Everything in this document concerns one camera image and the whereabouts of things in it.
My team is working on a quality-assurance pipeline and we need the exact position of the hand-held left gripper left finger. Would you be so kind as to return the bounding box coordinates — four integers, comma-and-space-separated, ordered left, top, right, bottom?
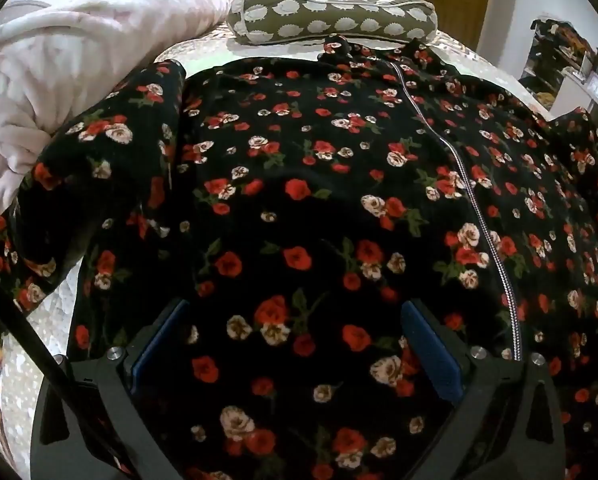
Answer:
31, 299, 190, 480

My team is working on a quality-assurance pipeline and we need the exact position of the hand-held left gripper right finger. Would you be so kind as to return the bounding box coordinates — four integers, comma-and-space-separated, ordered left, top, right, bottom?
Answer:
401, 299, 566, 480

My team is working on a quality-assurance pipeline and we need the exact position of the black floral zip robe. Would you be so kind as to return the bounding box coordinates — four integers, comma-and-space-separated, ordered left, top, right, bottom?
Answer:
0, 35, 598, 480

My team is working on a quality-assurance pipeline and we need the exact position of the white shelf unit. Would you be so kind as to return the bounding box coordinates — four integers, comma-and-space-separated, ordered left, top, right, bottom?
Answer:
519, 17, 598, 126

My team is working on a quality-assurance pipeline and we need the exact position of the pink fluffy comforter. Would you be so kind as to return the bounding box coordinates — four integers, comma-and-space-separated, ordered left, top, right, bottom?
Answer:
0, 0, 235, 241

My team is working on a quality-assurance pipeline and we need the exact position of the floral cloth pile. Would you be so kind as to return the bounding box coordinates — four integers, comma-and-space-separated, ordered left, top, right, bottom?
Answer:
529, 19, 596, 77

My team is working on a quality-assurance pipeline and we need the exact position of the olive hedgehog print pillow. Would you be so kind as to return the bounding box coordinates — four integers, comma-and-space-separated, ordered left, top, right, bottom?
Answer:
227, 0, 439, 47

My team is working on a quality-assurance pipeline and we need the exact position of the black cable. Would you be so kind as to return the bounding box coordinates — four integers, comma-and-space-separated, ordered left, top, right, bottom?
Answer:
0, 260, 134, 480

